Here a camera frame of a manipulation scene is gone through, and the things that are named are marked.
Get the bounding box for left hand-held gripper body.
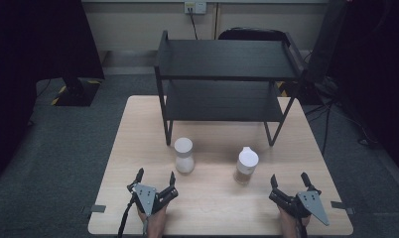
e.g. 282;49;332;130
131;182;180;216

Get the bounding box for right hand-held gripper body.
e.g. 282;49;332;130
268;189;331;227

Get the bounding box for white salt jar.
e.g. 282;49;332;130
173;137;196;175

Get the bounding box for brown spice jar white lid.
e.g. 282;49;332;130
233;146;260;185

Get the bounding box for black two-tier shelf rack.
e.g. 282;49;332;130
154;29;307;147

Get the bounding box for person's left hand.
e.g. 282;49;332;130
137;203;170;230

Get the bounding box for person's right hand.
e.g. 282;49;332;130
277;204;312;230

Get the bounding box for grey tape strip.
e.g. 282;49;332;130
82;204;107;214
331;200;356;215

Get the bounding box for black striped stand base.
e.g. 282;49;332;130
51;76;102;107

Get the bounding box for dark curtain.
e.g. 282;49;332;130
0;0;105;179
330;0;399;182

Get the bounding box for dark upright panel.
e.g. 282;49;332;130
304;0;349;84

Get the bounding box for black chair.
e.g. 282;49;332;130
217;27;288;42

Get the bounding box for left hand-held gripper cable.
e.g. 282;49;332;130
117;194;136;238

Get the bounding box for hand-held gripper cable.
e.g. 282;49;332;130
117;194;136;238
294;215;309;238

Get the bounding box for right hand-held gripper cable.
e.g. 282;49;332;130
294;215;309;238

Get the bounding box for black floor cables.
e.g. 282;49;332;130
303;97;381;157

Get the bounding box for black power cable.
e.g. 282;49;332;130
188;11;200;41

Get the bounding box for white wall outlet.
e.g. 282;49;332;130
184;1;207;15

